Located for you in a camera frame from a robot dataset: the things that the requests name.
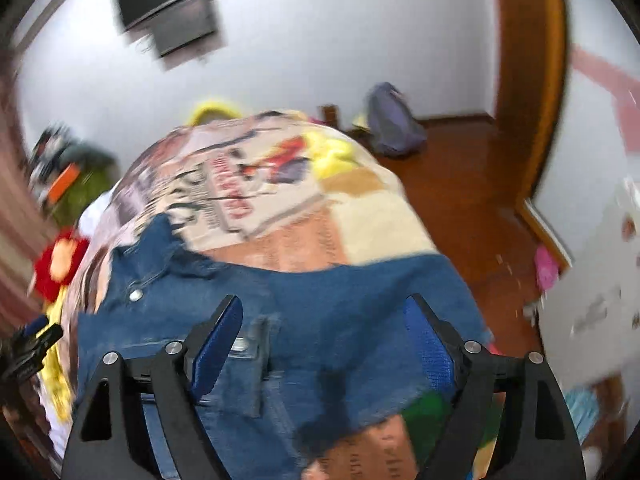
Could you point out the black white patterned bag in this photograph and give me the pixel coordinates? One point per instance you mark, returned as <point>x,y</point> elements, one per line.
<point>52,160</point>

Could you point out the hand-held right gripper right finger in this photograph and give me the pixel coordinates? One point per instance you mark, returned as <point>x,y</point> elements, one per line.
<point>430,345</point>

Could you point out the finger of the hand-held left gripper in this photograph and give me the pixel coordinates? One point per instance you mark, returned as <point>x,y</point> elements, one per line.
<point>35,325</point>
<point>48,339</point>

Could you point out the blue denim jacket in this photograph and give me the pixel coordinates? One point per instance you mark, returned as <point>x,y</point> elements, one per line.
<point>320,320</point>

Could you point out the grey purple backpack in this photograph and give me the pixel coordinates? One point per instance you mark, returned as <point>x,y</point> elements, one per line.
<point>395,120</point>

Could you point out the yellow cloth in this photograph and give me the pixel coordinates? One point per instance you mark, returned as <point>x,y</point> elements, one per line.
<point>57,375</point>

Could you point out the pink bag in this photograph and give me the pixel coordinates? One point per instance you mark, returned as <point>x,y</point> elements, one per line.
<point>546,269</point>

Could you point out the printed blanket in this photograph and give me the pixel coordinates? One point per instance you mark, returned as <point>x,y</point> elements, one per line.
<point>280,195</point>

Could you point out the white cabinet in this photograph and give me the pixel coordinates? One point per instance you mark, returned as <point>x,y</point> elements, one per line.
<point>595,290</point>

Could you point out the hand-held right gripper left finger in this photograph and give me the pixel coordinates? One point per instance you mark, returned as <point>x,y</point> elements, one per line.
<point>220,345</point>

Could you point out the small wooden chair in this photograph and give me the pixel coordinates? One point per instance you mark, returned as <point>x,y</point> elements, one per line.
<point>330,115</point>

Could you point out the green cloth pile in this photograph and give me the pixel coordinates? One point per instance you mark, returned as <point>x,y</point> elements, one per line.
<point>87,185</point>

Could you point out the striped curtain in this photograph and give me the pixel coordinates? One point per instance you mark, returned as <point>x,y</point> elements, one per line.
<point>20,210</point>

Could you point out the wooden door frame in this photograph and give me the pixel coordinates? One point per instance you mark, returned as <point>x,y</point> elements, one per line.
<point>530,85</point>

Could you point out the white pillow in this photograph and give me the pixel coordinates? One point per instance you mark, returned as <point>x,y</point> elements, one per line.
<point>97,212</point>

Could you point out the red plush flower toy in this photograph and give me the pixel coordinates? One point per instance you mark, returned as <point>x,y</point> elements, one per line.
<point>60,260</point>

